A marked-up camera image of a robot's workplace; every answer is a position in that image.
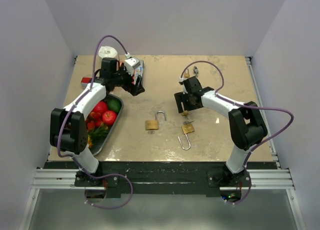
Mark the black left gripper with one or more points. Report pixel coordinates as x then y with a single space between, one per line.
134 90

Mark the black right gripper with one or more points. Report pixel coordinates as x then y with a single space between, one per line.
180 98

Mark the small long-shackle brass padlock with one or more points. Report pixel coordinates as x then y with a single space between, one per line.
186 73

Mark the keys with grey fob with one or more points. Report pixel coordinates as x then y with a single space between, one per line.
195 71

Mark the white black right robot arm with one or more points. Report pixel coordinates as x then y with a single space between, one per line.
247 127

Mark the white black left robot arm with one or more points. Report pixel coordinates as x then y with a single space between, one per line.
68 130

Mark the orange box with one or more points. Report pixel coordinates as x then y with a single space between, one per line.
138 72

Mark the green fruit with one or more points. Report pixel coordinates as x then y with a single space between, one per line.
114 105

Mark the white tissue roll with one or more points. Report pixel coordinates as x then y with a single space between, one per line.
107 52

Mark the red tomato fruit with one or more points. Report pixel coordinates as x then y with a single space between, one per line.
100 108

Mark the red small box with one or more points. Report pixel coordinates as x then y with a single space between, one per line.
85 81

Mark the red apple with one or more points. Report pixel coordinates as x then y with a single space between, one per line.
109 118

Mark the large brass padlock open shackle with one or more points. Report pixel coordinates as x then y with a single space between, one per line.
154 123

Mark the grey metal tray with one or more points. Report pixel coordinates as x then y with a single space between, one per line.
100 132

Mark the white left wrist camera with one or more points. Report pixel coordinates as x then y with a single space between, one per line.
131 64

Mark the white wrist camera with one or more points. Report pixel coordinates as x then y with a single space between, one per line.
181 82
131 64

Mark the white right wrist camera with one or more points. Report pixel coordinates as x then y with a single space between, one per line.
181 82

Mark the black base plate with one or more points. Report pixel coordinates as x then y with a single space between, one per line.
115 177

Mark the aluminium frame rail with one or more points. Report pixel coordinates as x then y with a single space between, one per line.
276 179

